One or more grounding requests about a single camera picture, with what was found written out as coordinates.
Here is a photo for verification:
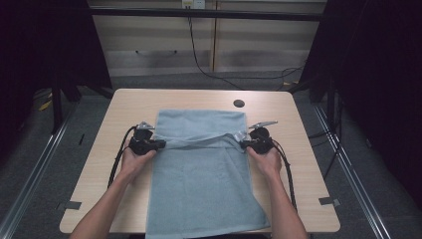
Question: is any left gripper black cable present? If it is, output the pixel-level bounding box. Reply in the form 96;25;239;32
106;124;138;189

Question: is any person's right hand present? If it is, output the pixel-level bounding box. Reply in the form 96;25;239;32
246;146;283;182

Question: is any black floor cable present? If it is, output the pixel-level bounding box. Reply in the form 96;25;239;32
308;127;343;177

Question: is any wooden vertical wall strip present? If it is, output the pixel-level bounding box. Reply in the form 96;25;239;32
209;1;219;73

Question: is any black horizontal bar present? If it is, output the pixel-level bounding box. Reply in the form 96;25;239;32
89;7;327;23

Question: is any white wall outlet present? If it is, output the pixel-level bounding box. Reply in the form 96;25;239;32
181;0;207;10

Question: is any dark curtain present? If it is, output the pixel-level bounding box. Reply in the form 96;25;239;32
298;0;422;210

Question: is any long black wall cable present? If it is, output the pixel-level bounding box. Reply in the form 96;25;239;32
187;16;307;92

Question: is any light blue towel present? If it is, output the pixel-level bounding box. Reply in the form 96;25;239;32
144;109;272;239

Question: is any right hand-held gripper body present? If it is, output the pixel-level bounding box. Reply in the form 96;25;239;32
248;120;279;155

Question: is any black stand leg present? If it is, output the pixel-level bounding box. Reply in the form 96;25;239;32
50;85;65;134

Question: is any person's left hand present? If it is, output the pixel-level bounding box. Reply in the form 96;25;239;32
118;145;158;182

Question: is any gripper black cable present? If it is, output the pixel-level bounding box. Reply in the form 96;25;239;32
106;124;138;189
271;138;299;212

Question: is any metal floor rail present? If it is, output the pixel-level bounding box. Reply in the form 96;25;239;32
313;105;393;239
0;111;78;239

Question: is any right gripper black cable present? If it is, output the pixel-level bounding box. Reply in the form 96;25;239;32
271;138;299;212

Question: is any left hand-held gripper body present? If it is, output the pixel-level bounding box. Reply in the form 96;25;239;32
128;120;157;156

